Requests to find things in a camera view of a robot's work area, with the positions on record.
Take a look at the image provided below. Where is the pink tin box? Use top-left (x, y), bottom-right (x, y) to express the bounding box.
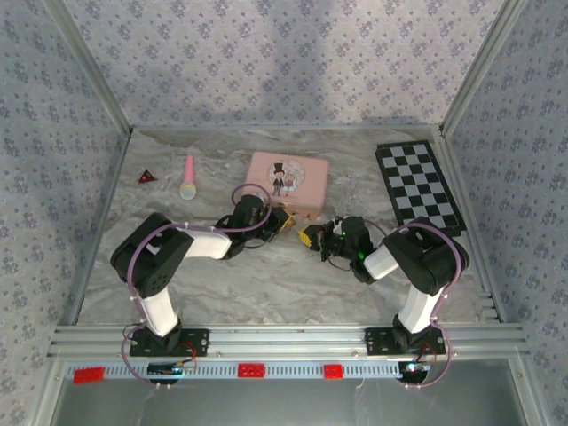
top-left (245, 151), bottom-right (331, 222)

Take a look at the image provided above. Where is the pink toy microphone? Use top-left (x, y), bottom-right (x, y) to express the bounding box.
top-left (178, 154), bottom-right (198, 201)

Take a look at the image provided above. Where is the black grey chessboard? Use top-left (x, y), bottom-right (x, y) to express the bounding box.
top-left (375, 139), bottom-right (468, 239)

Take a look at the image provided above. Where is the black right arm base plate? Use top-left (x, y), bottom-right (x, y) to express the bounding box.
top-left (364, 327), bottom-right (447, 356)

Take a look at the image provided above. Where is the aluminium frame rail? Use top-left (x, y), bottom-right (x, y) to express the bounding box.
top-left (437, 128), bottom-right (507, 323)
top-left (57, 128), bottom-right (134, 327)
top-left (46, 323), bottom-right (532, 359)

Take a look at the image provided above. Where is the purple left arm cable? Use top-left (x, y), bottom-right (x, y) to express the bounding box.
top-left (120, 182), bottom-right (274, 391)

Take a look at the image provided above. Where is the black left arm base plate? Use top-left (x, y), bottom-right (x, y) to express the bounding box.
top-left (129, 327), bottom-right (210, 359)

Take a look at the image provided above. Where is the white slotted cable duct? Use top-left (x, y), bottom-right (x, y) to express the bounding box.
top-left (66, 359), bottom-right (427, 382)

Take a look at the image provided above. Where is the aluminium frame post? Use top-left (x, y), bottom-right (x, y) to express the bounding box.
top-left (43, 0), bottom-right (134, 137)
top-left (438, 0), bottom-right (532, 137)

